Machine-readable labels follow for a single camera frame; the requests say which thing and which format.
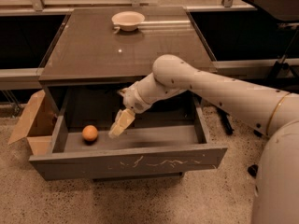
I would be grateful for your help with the grey cabinet with glass top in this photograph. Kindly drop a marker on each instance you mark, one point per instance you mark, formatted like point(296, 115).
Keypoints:
point(91, 50)

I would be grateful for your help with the orange fruit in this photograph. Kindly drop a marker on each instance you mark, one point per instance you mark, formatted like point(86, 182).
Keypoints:
point(89, 133)

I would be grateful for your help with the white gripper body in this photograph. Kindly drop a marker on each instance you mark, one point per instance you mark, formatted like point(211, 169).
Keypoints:
point(132, 99)

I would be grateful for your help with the grey open top drawer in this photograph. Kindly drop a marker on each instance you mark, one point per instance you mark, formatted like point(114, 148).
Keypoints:
point(169, 139)

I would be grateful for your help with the black office chair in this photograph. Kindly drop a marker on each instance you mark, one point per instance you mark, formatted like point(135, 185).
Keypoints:
point(281, 65)

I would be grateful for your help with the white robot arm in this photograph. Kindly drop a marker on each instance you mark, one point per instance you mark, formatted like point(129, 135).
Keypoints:
point(271, 112)

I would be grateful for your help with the white ceramic bowl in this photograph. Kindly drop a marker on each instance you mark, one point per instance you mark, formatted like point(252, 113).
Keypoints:
point(128, 20)

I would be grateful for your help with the black stand leg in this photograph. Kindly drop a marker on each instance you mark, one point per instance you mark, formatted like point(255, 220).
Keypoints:
point(225, 122)

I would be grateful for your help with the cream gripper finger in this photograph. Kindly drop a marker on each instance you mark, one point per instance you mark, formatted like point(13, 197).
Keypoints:
point(128, 118)
point(116, 129)

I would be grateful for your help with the brown cardboard box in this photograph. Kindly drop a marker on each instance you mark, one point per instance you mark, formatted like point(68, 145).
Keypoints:
point(35, 124)

